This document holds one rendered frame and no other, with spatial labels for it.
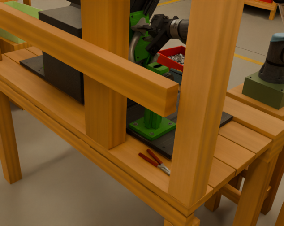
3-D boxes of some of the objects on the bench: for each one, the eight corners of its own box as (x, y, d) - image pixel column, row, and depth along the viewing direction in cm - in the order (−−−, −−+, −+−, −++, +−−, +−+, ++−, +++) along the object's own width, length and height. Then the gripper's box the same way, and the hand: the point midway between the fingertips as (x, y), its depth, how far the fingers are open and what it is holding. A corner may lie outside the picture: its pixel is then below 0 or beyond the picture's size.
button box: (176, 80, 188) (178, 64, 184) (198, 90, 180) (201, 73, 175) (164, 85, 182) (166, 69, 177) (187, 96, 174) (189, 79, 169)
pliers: (137, 155, 129) (138, 152, 128) (148, 150, 132) (148, 148, 131) (166, 179, 119) (166, 176, 118) (177, 173, 121) (177, 170, 121)
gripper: (188, 28, 142) (151, 29, 157) (170, 7, 132) (132, 10, 147) (180, 46, 140) (144, 45, 155) (161, 26, 131) (124, 28, 146)
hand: (137, 34), depth 150 cm, fingers open, 7 cm apart
